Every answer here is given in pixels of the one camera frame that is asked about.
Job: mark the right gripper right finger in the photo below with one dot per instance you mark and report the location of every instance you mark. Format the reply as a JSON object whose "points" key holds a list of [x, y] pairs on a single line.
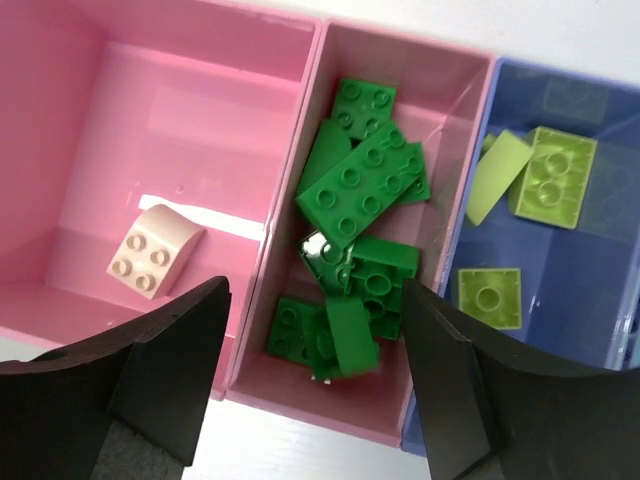
{"points": [[492, 407]]}

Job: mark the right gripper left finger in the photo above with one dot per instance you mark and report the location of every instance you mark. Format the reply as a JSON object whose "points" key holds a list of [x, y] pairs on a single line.
{"points": [[127, 403]]}

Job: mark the lime lego brick small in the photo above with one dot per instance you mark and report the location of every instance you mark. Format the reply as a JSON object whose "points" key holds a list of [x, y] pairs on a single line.
{"points": [[491, 295]]}

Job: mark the white lego brick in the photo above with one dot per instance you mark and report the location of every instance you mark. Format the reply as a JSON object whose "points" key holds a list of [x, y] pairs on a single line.
{"points": [[154, 251]]}

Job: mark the green lego long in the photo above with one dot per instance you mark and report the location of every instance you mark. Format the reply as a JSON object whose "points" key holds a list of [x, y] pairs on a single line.
{"points": [[356, 191], [330, 265], [377, 270]]}

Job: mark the green lego small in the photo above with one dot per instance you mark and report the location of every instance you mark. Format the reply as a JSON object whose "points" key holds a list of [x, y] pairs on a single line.
{"points": [[286, 339]]}

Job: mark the lime lego brick front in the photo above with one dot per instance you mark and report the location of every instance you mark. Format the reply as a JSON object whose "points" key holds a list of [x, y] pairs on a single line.
{"points": [[552, 186]]}

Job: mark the large pink bin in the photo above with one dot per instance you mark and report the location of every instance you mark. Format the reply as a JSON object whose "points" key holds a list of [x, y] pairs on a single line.
{"points": [[109, 108]]}

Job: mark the small pink bin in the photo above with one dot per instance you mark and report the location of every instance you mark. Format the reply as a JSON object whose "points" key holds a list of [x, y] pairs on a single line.
{"points": [[442, 89]]}

